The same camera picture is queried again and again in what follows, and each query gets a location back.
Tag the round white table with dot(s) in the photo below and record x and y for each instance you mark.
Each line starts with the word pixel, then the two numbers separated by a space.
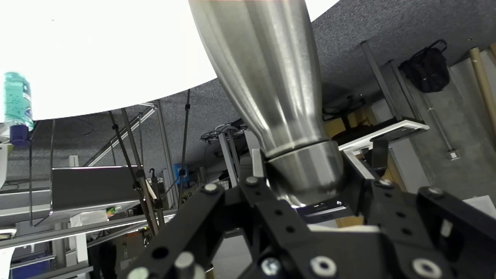
pixel 88 57

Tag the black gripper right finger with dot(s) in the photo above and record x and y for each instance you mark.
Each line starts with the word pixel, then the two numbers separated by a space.
pixel 428 235

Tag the black bag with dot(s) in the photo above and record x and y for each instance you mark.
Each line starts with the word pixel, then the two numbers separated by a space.
pixel 428 69

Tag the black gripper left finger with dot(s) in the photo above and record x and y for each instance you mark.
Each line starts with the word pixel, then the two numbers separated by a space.
pixel 186 246

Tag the silver metal flask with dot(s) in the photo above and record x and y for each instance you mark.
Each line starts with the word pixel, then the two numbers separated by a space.
pixel 264 55

